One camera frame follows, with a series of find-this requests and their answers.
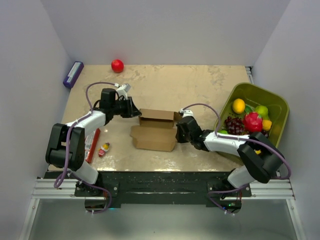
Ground green toy pear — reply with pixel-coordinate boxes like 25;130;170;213
254;105;269;120

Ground bright green toy vegetable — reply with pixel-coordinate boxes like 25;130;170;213
218;129;229;135

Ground pink dragon fruit toy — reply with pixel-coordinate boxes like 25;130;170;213
243;111;263;133

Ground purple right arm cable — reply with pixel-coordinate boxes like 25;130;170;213
183;103;292;180

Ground red apple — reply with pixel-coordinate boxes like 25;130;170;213
111;59;125;73

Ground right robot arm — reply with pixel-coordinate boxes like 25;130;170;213
176;116;285;197

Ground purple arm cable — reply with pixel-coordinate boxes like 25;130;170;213
183;103;292;180
53;81;120;189

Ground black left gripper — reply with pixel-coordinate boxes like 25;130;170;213
111;97;142;119

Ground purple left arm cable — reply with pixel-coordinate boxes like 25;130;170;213
53;81;120;189

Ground olive green plastic basket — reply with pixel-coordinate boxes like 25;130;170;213
215;83;290;148

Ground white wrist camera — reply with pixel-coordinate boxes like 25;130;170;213
178;108;194;118
116;83;131;100

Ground red rectangular packet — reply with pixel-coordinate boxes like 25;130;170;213
84;128;101;164

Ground brown cardboard box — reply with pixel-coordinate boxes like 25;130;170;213
130;108;182;152

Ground yellow toy lemon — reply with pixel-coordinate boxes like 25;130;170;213
262;119;273;132

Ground orange toy fruit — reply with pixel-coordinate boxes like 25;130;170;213
232;98;246;114

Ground small colourful toy figure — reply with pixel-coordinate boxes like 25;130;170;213
98;142;110;158

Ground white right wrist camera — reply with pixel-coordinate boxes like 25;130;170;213
178;108;194;118

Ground purple rectangular box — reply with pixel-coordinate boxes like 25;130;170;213
63;61;84;89

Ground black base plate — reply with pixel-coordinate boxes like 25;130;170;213
75;171;252;211

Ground dark red toy grapes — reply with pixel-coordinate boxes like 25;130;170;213
224;116;270;138

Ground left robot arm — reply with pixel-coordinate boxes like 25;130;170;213
45;84;142;196

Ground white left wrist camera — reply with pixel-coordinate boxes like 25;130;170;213
116;83;131;100

